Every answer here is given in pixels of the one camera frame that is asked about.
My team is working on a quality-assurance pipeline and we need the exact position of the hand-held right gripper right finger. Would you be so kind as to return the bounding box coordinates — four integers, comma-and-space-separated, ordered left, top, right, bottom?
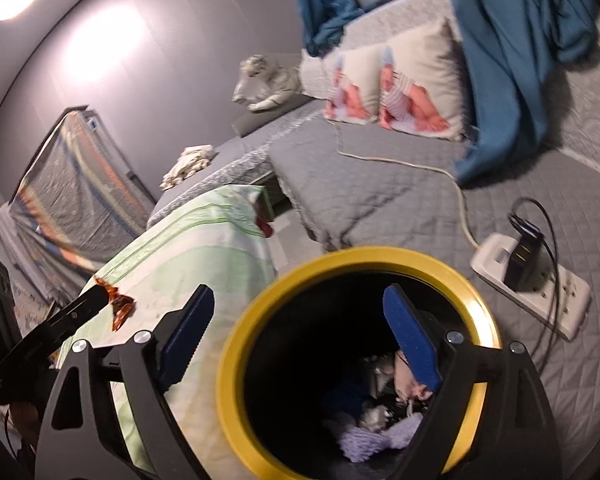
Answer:
382, 284, 563, 480

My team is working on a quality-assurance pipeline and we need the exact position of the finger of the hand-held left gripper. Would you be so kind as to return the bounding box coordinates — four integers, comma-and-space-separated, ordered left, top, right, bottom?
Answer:
49, 284, 110, 335

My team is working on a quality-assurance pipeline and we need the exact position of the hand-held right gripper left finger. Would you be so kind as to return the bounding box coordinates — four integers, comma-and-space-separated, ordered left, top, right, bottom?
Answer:
34, 284, 216, 480

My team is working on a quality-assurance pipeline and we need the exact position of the orange torn ribbon wrapper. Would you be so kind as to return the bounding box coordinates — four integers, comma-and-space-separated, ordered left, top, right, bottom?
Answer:
94, 276, 137, 332

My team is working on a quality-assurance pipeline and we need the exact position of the pale wrapper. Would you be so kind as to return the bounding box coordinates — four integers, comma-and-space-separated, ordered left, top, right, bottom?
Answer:
392, 350, 433, 403

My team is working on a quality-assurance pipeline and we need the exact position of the black bin with yellow rim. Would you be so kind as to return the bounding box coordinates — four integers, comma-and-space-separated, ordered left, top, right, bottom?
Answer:
216, 246, 503, 480

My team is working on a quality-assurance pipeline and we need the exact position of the purple yarn bundle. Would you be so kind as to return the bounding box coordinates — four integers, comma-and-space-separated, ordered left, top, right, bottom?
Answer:
337, 412, 423, 463

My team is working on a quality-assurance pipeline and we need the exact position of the person's left hand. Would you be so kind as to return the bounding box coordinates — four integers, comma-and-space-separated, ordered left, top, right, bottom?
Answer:
7, 400, 42, 443

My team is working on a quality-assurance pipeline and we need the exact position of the green patterned bedsheet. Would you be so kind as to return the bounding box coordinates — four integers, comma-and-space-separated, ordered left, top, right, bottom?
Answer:
55, 185, 278, 480

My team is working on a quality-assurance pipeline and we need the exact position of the black charger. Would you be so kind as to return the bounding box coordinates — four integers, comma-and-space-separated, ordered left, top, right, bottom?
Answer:
502, 215, 545, 292

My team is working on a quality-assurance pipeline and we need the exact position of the white power strip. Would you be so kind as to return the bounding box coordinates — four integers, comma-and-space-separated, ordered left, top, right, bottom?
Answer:
470, 232, 592, 340

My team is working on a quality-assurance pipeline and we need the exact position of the grey quilted sofa cover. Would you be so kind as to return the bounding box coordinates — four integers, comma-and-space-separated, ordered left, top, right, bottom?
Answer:
272, 110, 600, 476

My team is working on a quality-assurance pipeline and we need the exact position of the cream crumpled cloth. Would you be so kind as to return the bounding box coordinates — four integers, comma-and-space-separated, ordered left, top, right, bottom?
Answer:
160, 144, 217, 191

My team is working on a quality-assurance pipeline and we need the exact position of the grey bed cover with lace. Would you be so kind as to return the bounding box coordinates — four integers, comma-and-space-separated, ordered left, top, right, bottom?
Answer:
146, 95, 326, 228

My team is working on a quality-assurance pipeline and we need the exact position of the grey pillow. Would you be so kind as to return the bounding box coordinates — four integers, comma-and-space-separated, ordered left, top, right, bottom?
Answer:
232, 96, 316, 138

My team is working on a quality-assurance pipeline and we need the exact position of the baby print pillow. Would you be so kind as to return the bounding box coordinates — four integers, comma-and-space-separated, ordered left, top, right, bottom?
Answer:
321, 42, 386, 125
377, 16, 473, 141

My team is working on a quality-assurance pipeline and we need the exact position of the white tiger plush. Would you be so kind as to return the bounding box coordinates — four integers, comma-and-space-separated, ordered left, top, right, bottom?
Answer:
231, 54, 303, 112

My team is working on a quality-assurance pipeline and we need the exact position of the black cable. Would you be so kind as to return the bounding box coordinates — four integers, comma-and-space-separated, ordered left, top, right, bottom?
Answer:
507, 197, 563, 378

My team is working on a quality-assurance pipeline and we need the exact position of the white power cable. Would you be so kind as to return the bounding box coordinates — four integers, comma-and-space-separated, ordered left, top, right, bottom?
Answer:
332, 122, 481, 251

